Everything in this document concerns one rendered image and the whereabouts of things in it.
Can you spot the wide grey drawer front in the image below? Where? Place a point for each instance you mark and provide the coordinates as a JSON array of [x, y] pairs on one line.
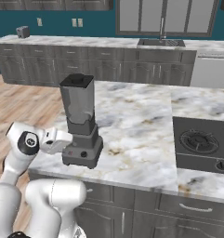
[[194, 208]]

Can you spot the grey wall cupboard run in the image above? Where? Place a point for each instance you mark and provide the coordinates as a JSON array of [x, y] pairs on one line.
[[51, 4]]

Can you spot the grey blender with jar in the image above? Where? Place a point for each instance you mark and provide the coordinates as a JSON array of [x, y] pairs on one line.
[[83, 142]]

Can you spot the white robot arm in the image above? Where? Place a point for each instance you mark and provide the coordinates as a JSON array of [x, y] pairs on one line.
[[17, 161]]

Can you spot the grey base cupboard run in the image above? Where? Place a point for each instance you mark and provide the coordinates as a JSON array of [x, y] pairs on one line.
[[94, 63]]

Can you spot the grey framed window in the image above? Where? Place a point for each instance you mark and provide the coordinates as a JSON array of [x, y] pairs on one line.
[[166, 17]]

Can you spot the grey cupboard door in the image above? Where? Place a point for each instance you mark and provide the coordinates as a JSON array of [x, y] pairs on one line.
[[178, 227], [101, 221]]

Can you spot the white dishwasher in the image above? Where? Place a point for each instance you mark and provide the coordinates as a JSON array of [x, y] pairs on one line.
[[211, 72]]

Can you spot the black hob knob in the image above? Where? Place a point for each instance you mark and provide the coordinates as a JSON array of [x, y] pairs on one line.
[[221, 166]]

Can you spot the grey toaster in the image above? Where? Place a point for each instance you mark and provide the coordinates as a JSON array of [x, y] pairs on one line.
[[23, 32]]

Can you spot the steel tap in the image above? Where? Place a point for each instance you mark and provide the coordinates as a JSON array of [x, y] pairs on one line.
[[162, 28]]

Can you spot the white wall socket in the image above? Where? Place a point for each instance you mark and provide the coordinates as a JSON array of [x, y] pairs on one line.
[[80, 22], [39, 21], [74, 22]]

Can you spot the black gas hob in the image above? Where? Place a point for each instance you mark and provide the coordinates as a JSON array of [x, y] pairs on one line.
[[197, 145]]

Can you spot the steel sink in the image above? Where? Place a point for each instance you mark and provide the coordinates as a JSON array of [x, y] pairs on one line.
[[161, 42]]

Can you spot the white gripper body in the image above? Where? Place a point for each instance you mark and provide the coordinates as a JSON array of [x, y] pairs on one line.
[[62, 140]]

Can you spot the small grey drawer front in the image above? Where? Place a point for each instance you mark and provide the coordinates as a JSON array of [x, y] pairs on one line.
[[99, 192], [124, 197]]

